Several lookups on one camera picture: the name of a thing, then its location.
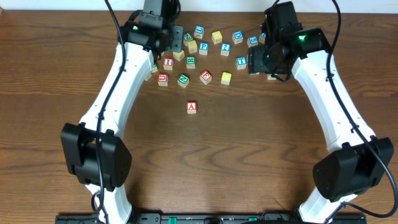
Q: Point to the blue D block right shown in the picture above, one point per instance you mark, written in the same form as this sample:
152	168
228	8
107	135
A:
262	38

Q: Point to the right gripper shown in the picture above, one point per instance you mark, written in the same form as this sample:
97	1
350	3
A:
255	61

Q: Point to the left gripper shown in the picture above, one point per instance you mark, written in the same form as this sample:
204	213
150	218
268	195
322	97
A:
177	33

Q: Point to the yellow S block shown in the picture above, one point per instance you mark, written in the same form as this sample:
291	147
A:
192	46

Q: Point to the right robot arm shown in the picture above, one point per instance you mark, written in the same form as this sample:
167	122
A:
357	160

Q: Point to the green V block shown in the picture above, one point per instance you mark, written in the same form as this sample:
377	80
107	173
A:
154	68

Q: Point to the yellow block middle left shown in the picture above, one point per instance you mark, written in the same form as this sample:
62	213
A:
179	55

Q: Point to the yellow block top middle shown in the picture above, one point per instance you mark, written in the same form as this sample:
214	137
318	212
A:
217	37

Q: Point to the blue 2 block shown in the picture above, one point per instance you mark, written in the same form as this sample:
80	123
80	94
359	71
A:
225	49

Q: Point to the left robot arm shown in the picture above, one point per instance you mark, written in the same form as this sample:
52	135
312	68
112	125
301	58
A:
94	149

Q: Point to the red E block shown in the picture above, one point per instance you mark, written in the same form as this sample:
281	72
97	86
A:
206	77

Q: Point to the green R block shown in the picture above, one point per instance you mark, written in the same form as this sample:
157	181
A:
190	62

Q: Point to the blue 5 block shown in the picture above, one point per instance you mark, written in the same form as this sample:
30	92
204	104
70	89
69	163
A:
252	41

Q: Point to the green 4 block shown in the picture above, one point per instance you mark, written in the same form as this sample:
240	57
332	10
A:
270	77

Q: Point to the blue D block left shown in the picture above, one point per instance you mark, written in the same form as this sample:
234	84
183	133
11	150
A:
237	37

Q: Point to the blue d block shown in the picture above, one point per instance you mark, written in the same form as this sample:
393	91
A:
237	37
262	38

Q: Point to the red A block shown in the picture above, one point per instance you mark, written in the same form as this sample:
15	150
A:
191	107

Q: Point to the green N block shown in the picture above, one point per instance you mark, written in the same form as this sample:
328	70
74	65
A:
183	80

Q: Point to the blue L block top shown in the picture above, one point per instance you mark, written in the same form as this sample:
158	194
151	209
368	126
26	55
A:
199	32

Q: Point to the red I block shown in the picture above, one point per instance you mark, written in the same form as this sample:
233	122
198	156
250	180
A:
168	63

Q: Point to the blue P block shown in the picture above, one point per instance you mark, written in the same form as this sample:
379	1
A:
203	48

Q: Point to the red U block left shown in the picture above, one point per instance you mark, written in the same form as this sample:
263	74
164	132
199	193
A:
163	79

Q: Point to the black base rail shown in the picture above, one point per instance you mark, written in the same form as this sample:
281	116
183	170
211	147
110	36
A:
155	218

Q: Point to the blue T block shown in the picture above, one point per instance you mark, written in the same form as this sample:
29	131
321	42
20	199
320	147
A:
241	63

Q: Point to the green Z block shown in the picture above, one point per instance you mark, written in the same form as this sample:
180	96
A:
187	37

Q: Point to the yellow O block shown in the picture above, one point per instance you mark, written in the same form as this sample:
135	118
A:
226	78

